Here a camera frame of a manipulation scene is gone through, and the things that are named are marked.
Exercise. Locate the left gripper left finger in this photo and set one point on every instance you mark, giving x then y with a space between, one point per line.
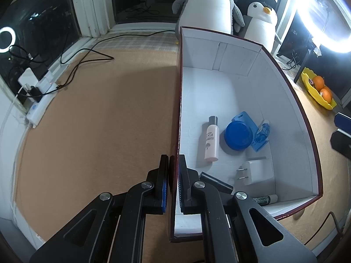
111 227

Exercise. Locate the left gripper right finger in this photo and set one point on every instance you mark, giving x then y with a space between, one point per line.
234 227

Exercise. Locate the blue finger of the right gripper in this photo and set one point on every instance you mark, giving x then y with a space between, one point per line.
343 124

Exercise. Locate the black cylinder tube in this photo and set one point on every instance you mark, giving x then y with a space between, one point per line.
220 185

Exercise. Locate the white usb charger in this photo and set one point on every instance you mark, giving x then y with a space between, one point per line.
255 171

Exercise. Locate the clear blue sanitizer bottle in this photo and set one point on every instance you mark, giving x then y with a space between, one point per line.
262 132

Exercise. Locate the light blue phone stand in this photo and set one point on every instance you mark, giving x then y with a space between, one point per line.
246 119

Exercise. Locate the pink lotion bottle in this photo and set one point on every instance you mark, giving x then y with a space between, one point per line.
212 142

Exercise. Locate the green white glue stick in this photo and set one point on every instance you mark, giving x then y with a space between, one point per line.
266 200

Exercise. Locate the blue round tin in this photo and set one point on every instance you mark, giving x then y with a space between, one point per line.
238 136

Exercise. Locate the yellow fruit bowl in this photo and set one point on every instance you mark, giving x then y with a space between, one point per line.
307 76

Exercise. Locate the small plush penguin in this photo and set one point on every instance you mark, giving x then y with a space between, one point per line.
260 25

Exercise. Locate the white power strip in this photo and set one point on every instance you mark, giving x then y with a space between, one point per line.
47 87

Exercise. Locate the large plush penguin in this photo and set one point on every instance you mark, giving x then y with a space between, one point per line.
218 15

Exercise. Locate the white ring light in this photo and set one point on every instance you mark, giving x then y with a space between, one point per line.
328 22

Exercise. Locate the white wall charger block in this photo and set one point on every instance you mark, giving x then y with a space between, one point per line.
27 79

